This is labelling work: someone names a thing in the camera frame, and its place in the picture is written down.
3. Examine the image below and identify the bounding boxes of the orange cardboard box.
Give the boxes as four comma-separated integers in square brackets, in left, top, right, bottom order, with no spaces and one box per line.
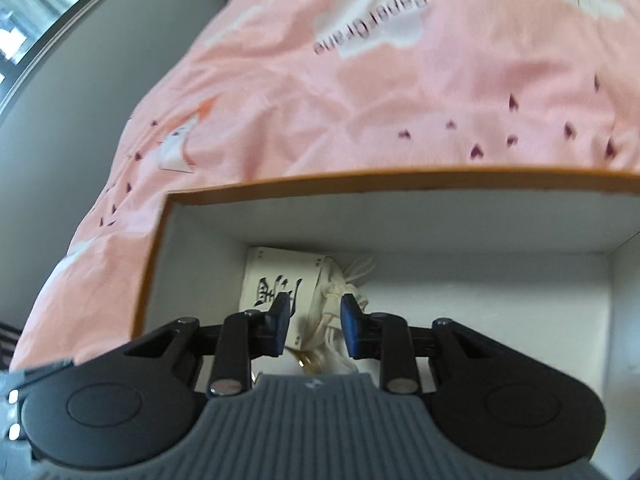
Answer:
[131,166,640,480]

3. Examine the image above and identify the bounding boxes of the white drawstring cloth bag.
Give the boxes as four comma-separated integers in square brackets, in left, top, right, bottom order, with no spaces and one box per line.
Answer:
[292,255,378,376]

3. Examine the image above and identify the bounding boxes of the dark framed window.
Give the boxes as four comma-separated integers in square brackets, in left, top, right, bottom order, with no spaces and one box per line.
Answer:
[0,0,161,116]

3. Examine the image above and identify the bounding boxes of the pink printed blanket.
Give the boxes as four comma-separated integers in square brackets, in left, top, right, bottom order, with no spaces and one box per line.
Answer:
[9,0,640,373]

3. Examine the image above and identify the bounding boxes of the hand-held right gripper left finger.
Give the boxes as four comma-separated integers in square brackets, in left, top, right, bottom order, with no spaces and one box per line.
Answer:
[125,292,293,398]

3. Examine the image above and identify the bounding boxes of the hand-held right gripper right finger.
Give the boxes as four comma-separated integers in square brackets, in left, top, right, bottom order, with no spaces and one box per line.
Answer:
[340,295,506,395]

